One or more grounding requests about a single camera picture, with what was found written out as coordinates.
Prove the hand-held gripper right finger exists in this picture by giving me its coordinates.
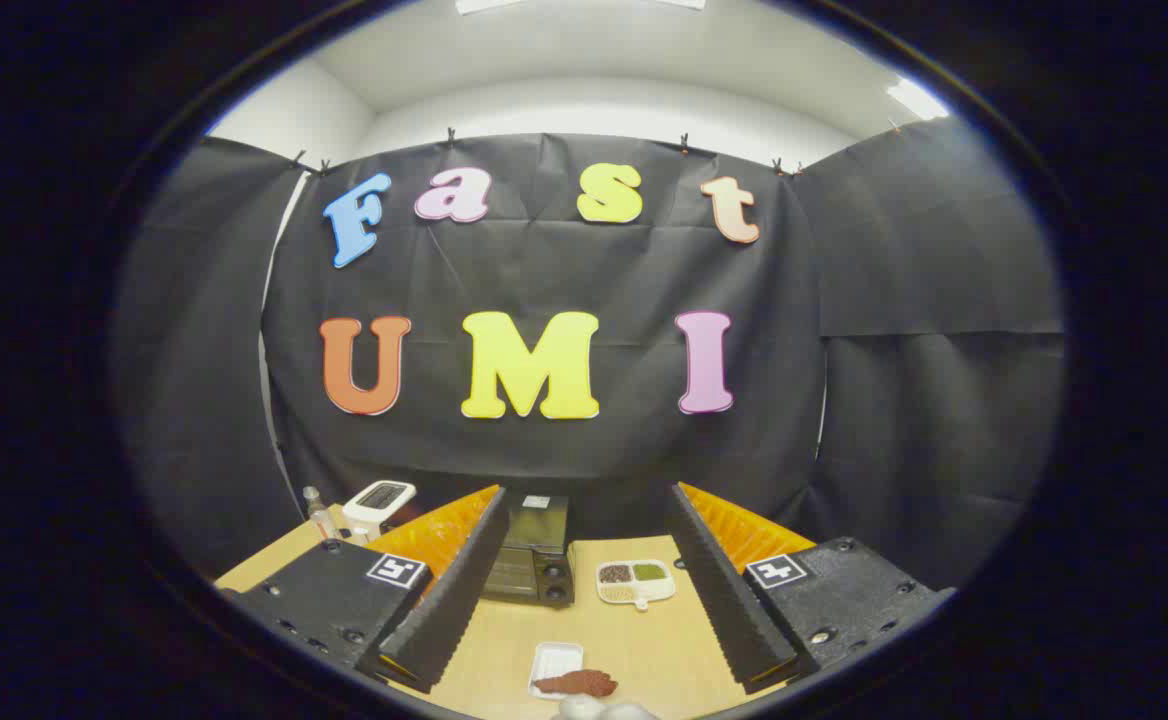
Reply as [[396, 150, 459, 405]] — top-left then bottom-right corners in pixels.
[[666, 482, 955, 694]]

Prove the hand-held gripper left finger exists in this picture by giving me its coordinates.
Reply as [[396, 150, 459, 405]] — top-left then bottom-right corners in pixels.
[[229, 485, 510, 694]]

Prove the black toaster oven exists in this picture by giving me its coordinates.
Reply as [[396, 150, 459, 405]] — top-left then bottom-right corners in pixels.
[[479, 492, 577, 609]]

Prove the red raw meat slice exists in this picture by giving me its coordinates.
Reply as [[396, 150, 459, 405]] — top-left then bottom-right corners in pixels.
[[532, 669, 619, 699]]

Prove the white pop-up toaster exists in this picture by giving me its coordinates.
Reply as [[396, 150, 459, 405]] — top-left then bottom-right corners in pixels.
[[342, 480, 417, 541]]

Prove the white divided dish with beans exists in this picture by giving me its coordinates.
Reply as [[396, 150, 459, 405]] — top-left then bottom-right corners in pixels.
[[596, 559, 677, 611]]

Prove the white rectangular tray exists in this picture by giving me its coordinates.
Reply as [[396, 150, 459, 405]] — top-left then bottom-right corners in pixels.
[[528, 642, 585, 701]]

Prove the clear bottle with orange label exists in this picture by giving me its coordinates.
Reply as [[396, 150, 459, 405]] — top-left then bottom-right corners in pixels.
[[302, 486, 337, 541]]

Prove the ceiling light panel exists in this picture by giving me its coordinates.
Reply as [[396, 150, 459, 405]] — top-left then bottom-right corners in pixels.
[[454, 0, 707, 15]]

